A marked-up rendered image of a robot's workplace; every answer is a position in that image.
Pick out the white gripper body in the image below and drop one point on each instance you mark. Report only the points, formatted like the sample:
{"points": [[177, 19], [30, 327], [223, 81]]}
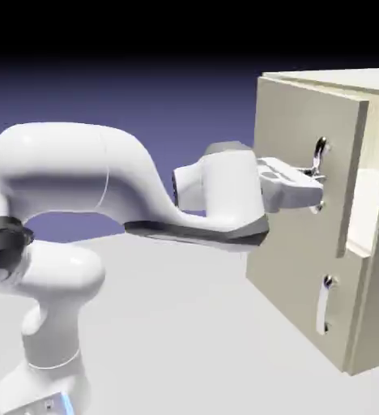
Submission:
{"points": [[293, 188]]}

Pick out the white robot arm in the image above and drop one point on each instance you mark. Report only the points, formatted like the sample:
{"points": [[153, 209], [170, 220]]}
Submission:
{"points": [[63, 168]]}

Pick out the beige cabinet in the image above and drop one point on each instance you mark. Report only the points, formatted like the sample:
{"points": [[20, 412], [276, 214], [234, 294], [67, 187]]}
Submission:
{"points": [[377, 227]]}

